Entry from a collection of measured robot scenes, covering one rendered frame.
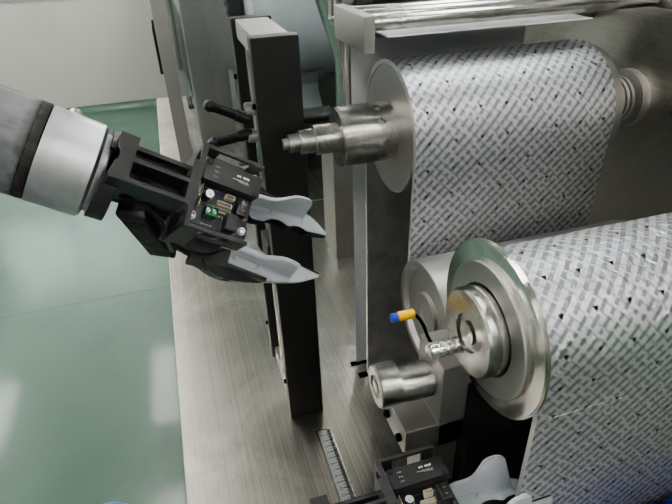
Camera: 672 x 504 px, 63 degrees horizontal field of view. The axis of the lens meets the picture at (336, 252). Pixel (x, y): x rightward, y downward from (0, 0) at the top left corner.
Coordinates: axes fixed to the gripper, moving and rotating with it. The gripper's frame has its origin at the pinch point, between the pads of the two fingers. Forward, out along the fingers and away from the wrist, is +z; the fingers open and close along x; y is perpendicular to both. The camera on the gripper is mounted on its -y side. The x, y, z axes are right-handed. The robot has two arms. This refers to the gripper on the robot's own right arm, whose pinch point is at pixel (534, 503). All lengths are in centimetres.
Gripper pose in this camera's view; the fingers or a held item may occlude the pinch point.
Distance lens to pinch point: 55.9
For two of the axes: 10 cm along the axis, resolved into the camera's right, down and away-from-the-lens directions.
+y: -0.3, -8.5, -5.2
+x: -2.9, -4.9, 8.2
